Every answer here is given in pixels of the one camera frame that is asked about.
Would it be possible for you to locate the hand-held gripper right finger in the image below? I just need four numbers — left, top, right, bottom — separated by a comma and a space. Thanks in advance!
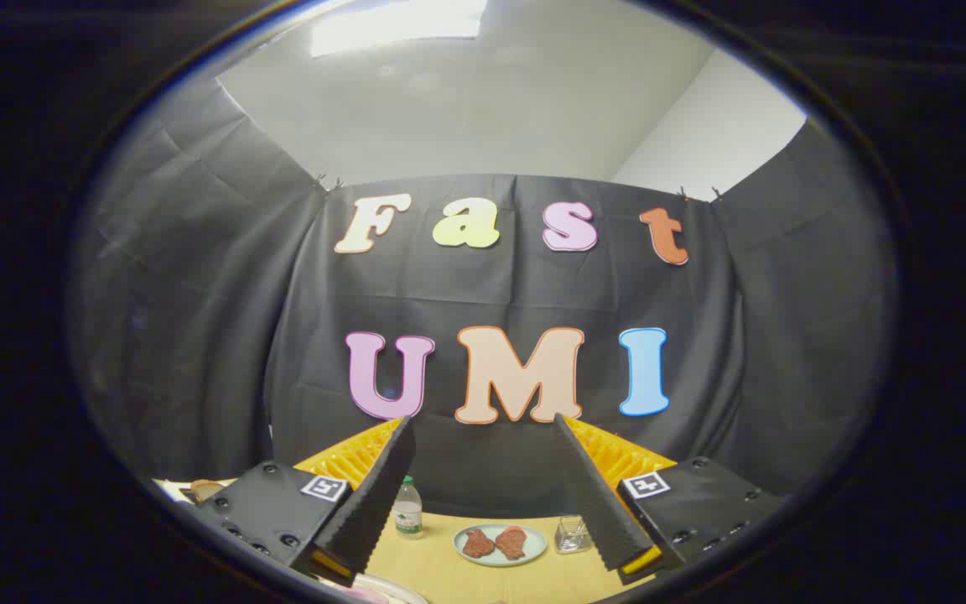
554, 413, 786, 586

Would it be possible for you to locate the clear green-capped water bottle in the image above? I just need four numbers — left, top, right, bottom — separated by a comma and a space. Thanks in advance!
393, 476, 423, 539

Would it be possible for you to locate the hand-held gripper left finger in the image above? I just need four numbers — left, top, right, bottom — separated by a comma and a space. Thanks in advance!
195, 415, 417, 588

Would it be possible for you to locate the large round white plate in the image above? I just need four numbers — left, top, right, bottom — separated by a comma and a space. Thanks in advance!
349, 573, 431, 604

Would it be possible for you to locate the clear wire utensil basket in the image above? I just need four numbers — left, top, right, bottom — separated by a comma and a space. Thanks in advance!
554, 515, 593, 555

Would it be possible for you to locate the light blue plate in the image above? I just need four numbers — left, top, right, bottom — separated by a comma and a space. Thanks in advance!
453, 523, 548, 568

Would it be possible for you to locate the ceiling light panel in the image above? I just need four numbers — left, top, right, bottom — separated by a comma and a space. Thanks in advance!
309, 0, 488, 58

